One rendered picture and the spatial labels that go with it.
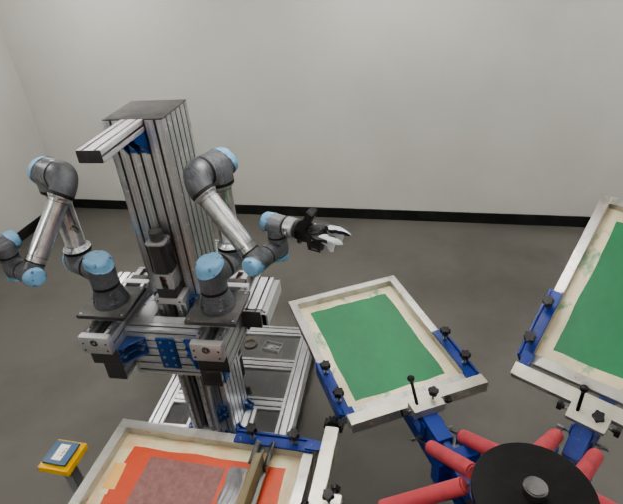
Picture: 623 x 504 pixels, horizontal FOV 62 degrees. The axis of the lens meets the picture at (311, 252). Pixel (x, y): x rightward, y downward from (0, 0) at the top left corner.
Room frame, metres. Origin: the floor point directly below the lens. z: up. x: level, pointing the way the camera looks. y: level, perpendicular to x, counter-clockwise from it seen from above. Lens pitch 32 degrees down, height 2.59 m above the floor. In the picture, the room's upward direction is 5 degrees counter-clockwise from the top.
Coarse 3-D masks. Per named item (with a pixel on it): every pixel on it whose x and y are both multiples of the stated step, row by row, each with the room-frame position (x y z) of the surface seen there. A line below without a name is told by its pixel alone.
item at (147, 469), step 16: (144, 448) 1.30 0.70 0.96; (128, 464) 1.24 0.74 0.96; (144, 464) 1.23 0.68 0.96; (160, 464) 1.22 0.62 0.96; (176, 464) 1.22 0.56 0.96; (192, 464) 1.21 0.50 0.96; (208, 464) 1.21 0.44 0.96; (224, 464) 1.20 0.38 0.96; (240, 464) 1.19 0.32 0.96; (128, 480) 1.17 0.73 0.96; (144, 480) 1.16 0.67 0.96; (160, 480) 1.16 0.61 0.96; (176, 480) 1.15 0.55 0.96; (192, 480) 1.15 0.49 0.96; (208, 480) 1.14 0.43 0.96; (224, 480) 1.14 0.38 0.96; (272, 480) 1.12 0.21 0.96; (128, 496) 1.11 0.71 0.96; (144, 496) 1.10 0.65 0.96; (160, 496) 1.10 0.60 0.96; (176, 496) 1.09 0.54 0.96; (192, 496) 1.08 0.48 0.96; (208, 496) 1.08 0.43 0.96; (272, 496) 1.06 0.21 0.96
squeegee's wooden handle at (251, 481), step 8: (256, 456) 1.14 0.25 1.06; (256, 464) 1.11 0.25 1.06; (248, 472) 1.08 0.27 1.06; (256, 472) 1.09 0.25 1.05; (248, 480) 1.05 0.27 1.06; (256, 480) 1.08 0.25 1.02; (248, 488) 1.03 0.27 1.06; (256, 488) 1.07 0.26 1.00; (240, 496) 1.00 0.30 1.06; (248, 496) 1.01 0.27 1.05
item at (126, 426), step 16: (128, 432) 1.38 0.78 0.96; (144, 432) 1.36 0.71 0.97; (160, 432) 1.34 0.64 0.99; (176, 432) 1.33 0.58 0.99; (192, 432) 1.33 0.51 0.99; (208, 432) 1.32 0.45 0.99; (112, 448) 1.29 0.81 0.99; (240, 448) 1.26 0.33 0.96; (96, 464) 1.22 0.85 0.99; (304, 464) 1.15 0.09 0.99; (96, 480) 1.17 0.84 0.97; (304, 480) 1.08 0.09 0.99; (80, 496) 1.10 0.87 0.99; (304, 496) 1.04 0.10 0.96
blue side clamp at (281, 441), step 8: (240, 432) 1.30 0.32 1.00; (256, 432) 1.29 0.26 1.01; (264, 432) 1.28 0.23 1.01; (240, 440) 1.26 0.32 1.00; (248, 440) 1.26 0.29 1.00; (264, 440) 1.25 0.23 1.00; (272, 440) 1.25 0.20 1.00; (280, 440) 1.25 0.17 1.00; (288, 440) 1.24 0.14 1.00; (296, 440) 1.24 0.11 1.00; (304, 440) 1.23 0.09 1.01; (312, 440) 1.23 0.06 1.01; (280, 448) 1.22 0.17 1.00; (288, 448) 1.21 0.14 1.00; (296, 448) 1.21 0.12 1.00; (304, 448) 1.20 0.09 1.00
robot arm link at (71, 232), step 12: (48, 156) 1.98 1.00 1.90; (36, 168) 1.91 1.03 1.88; (36, 180) 1.90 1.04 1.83; (72, 204) 1.96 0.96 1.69; (72, 216) 1.93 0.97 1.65; (60, 228) 1.91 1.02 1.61; (72, 228) 1.92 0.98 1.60; (72, 240) 1.91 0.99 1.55; (84, 240) 1.95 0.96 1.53; (72, 252) 1.90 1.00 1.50; (84, 252) 1.91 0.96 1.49; (72, 264) 1.89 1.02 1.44
